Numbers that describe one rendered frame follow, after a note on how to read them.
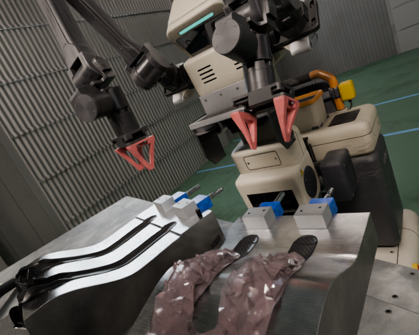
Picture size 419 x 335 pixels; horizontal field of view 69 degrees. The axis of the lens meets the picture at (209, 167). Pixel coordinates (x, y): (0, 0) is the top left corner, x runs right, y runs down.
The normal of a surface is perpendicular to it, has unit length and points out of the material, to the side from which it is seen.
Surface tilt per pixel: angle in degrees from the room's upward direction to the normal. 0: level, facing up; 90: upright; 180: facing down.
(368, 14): 90
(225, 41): 63
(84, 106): 88
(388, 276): 0
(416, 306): 0
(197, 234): 90
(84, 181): 90
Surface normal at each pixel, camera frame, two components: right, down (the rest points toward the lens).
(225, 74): -0.45, 0.57
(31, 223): 0.76, -0.15
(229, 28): -0.63, 0.00
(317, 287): -0.34, -0.92
